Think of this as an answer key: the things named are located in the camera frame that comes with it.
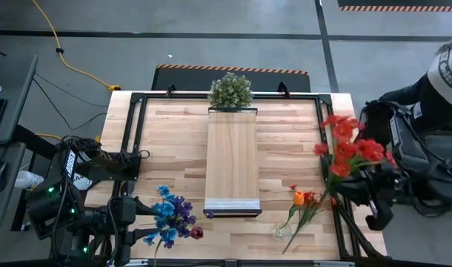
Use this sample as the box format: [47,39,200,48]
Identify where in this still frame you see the person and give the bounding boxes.
[377,33,452,131]

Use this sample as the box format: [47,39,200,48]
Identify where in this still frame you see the thin black floor cable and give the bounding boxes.
[31,77,108,131]
[32,72,109,109]

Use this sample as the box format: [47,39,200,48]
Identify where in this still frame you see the dark red artificial tulip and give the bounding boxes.
[188,225,205,240]

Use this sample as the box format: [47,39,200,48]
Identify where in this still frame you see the small red artificial flower bunch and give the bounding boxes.
[282,184,339,256]

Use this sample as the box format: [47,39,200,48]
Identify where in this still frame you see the purple artificial flower bunch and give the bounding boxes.
[172,195,215,239]

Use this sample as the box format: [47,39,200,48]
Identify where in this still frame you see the yellow power cable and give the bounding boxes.
[35,133,102,145]
[31,0,122,93]

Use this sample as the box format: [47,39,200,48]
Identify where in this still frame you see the orange artificial tulip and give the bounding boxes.
[277,190,306,233]

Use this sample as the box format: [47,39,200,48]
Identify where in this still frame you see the clear glass vase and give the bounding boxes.
[274,222,293,240]

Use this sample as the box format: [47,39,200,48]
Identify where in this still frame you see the white plastic bottle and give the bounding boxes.
[15,170,45,191]

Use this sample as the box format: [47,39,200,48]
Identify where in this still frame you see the potted green bushy plant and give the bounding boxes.
[207,71,254,109]

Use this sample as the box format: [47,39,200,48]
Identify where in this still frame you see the grey workstation desk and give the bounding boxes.
[0,54,62,233]

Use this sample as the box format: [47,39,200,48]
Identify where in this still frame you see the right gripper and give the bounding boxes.
[332,168,401,231]

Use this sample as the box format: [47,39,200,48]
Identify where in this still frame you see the wooden shelf with black frame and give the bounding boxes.
[202,106,263,219]

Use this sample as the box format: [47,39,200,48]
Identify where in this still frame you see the black metal table frame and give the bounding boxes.
[68,90,389,267]

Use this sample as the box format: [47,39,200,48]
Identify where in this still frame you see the large red artificial flower bunch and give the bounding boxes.
[313,113,398,197]

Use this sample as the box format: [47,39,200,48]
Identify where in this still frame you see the blue artificial flower bunch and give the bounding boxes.
[142,185,179,267]

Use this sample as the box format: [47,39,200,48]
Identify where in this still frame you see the white box with logo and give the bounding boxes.
[72,173,94,191]

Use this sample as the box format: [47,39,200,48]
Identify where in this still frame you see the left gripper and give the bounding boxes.
[102,196,164,267]

